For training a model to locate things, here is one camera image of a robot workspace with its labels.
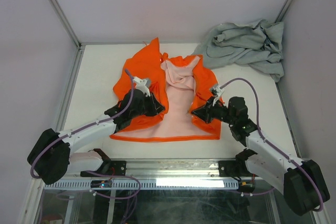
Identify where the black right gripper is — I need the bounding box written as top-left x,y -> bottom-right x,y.
191,96 -> 235,125

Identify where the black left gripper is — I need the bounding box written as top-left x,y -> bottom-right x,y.
130,92 -> 165,119

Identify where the orange zip jacket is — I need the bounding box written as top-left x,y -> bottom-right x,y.
110,38 -> 221,142

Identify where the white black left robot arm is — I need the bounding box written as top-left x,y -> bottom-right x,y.
27,89 -> 214,185

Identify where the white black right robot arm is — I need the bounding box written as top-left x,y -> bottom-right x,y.
205,97 -> 330,216

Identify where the grey sweatshirt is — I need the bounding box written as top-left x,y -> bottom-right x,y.
193,19 -> 284,82

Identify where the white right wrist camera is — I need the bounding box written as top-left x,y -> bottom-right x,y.
210,84 -> 225,106

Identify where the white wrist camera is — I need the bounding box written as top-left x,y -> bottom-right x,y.
133,77 -> 151,97
210,84 -> 225,106

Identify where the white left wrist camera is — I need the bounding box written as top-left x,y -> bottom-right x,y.
133,77 -> 151,97

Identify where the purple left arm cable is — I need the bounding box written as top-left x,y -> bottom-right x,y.
30,68 -> 142,200

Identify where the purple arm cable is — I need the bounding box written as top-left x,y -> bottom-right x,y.
30,68 -> 142,200
216,78 -> 324,212

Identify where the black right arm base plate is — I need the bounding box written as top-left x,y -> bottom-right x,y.
218,160 -> 252,178

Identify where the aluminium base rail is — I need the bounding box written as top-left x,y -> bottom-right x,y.
33,157 -> 253,180

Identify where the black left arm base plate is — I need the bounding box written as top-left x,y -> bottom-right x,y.
80,160 -> 127,177

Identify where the white slotted cable duct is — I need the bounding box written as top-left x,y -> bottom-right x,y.
45,177 -> 238,190

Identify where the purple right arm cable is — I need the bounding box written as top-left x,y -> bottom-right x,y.
216,78 -> 324,212

